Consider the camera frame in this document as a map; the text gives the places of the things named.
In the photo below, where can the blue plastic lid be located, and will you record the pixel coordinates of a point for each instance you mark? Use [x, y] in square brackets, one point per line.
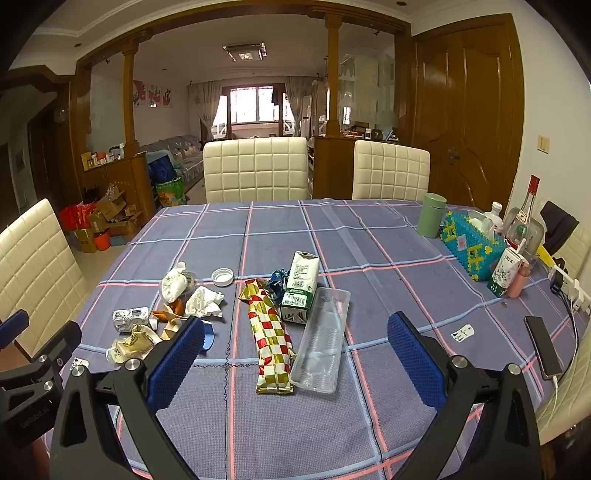
[208, 337]

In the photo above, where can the red white wall picture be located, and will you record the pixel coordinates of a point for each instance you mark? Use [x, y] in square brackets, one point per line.
[154, 95]
[139, 93]
[168, 97]

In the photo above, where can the red gold checkered wrapper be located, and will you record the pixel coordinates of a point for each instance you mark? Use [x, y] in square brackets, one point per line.
[270, 341]

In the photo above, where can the wall light switch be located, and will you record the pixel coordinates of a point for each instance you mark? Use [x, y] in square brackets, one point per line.
[544, 144]

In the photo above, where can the yellow white wrapper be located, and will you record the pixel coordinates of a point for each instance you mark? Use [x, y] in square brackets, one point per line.
[131, 345]

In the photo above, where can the pink bottle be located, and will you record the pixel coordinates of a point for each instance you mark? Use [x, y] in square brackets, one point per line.
[519, 279]

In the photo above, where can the window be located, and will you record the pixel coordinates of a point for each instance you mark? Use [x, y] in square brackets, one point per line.
[254, 105]

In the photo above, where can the green white milk carton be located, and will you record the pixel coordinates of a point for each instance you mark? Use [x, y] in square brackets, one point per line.
[300, 288]

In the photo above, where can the white tissue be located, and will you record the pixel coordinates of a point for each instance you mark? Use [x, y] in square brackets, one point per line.
[203, 302]

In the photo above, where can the black smartphone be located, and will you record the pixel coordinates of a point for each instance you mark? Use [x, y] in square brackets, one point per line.
[542, 346]

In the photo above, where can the white power strip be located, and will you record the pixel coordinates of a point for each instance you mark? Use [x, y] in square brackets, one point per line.
[572, 288]

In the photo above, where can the green printed bag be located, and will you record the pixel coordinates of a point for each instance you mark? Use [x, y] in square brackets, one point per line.
[170, 194]

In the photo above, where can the white paper tag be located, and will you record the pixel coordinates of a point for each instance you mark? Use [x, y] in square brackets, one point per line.
[79, 364]
[463, 333]

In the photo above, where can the silver wrapper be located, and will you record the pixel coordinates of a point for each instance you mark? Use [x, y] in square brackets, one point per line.
[130, 319]

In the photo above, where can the clear plastic tray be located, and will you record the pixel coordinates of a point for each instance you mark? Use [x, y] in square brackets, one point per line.
[321, 346]

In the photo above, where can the grey patterned sofa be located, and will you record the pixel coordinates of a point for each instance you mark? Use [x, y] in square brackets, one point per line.
[184, 154]

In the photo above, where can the white standing air conditioner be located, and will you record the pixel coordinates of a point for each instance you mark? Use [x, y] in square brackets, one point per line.
[307, 115]

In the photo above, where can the white bottle cap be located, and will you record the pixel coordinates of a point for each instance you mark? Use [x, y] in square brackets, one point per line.
[223, 276]

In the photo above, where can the black cloth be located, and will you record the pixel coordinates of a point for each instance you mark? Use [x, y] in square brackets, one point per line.
[558, 224]

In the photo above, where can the small white bottle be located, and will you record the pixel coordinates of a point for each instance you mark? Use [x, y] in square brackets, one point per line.
[497, 217]

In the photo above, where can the blue beaded tissue box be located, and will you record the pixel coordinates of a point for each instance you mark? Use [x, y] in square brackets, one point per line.
[471, 249]

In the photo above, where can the orange bucket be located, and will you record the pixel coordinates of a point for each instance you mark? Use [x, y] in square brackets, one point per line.
[101, 241]

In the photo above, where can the small white green drink carton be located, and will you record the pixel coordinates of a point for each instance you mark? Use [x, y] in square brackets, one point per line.
[504, 274]

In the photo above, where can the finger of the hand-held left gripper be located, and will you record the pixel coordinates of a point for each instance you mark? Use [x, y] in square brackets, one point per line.
[13, 326]
[60, 344]

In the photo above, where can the clear glass liquor bottle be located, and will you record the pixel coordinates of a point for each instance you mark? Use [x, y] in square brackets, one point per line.
[524, 214]

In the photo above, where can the ceiling lamp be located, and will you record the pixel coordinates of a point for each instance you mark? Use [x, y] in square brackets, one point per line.
[244, 51]

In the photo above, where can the plaid purple tablecloth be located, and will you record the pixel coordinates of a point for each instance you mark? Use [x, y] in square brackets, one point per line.
[286, 429]

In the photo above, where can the pile of cardboard boxes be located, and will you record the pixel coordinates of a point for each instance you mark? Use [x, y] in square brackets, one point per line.
[113, 217]

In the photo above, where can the red bag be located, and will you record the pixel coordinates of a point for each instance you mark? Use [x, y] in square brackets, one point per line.
[76, 214]

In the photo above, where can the patterned curtain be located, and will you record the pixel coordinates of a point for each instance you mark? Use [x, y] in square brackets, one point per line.
[205, 108]
[295, 104]

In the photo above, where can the cream quilted leather chair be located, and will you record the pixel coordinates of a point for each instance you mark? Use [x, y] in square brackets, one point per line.
[32, 272]
[390, 171]
[256, 168]

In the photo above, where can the wooden partition cabinet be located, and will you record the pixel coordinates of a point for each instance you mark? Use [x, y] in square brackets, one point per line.
[124, 177]
[332, 166]

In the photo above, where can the blue bag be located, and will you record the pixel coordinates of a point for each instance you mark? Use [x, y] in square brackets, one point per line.
[161, 168]

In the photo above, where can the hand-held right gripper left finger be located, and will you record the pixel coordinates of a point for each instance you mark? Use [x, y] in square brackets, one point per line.
[178, 360]

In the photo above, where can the brown wooden door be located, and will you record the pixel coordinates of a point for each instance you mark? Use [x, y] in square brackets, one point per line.
[466, 110]

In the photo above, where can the green cup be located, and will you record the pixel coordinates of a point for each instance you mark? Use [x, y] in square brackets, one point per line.
[431, 217]

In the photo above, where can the blue wrapper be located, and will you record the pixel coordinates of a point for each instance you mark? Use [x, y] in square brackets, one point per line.
[278, 284]

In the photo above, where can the orange peel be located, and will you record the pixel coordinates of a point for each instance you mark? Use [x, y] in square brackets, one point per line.
[167, 314]

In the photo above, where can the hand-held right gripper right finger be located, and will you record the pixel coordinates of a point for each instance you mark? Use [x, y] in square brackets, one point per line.
[415, 364]

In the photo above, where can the white plastic bag wad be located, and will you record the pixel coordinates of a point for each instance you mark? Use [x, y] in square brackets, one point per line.
[175, 284]

